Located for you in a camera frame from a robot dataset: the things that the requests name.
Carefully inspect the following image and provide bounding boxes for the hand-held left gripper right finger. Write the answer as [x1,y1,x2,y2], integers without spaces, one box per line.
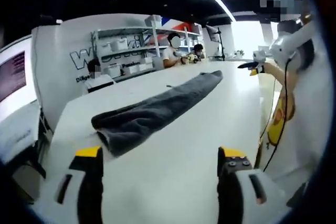
[216,145,288,224]

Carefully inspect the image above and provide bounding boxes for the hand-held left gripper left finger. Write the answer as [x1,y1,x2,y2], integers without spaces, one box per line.
[36,145,104,224]

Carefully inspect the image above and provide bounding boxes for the dark grey towel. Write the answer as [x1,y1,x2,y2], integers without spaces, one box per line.
[91,70,224,158]

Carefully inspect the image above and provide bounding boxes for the person's right hand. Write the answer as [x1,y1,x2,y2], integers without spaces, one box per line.
[259,61,271,74]

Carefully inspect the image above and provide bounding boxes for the white worn headset device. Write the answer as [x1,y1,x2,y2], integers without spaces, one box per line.
[270,19,316,73]

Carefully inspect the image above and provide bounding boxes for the black monitor on stand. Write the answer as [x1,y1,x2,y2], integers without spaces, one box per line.
[206,24,227,61]

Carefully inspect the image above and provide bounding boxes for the white table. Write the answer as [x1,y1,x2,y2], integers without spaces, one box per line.
[34,60,279,224]

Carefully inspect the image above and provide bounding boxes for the white side desk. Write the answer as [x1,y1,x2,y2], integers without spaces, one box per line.
[0,100,51,201]

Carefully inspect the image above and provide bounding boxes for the black laptop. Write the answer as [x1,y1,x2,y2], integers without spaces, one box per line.
[88,81,114,94]

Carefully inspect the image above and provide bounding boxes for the metal storage shelf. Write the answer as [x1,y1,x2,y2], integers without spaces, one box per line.
[90,22,203,78]

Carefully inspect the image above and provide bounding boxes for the monitor with pink screen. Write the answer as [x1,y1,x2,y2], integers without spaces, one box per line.
[0,49,28,104]

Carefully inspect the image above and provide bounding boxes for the black device cable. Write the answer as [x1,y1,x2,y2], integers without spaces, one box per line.
[262,56,295,173]

